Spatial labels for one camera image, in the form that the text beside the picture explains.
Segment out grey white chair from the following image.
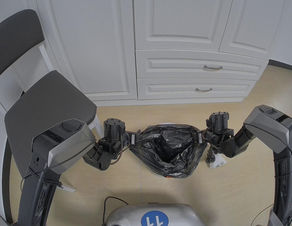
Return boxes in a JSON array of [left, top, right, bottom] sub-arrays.
[[0, 9, 116, 193]]

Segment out black plastic bag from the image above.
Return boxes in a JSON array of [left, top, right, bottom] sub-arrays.
[[128, 124, 208, 179]]

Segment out white wardrobe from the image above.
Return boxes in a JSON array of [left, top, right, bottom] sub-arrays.
[[21, 0, 292, 107]]

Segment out black cable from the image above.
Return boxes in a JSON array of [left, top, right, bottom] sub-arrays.
[[102, 196, 129, 225]]

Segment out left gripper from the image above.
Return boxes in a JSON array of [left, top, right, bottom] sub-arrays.
[[124, 130, 143, 151]]

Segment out white printed wrapper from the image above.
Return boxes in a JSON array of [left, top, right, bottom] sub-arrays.
[[208, 154, 228, 169]]

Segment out white trash bin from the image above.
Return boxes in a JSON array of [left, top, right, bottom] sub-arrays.
[[149, 122, 178, 178]]

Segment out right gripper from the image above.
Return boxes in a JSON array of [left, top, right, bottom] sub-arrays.
[[196, 129, 212, 146]]

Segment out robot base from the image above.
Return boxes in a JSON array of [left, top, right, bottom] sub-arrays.
[[106, 203, 206, 226]]

